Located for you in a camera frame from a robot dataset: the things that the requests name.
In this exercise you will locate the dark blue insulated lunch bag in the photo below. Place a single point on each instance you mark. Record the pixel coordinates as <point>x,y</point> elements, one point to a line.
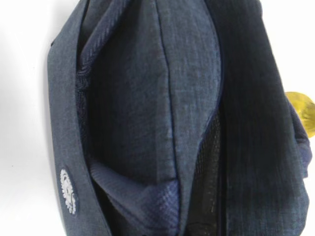
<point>169,118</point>

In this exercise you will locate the yellow toy fruit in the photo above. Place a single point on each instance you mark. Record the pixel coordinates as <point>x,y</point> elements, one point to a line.
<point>305,109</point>

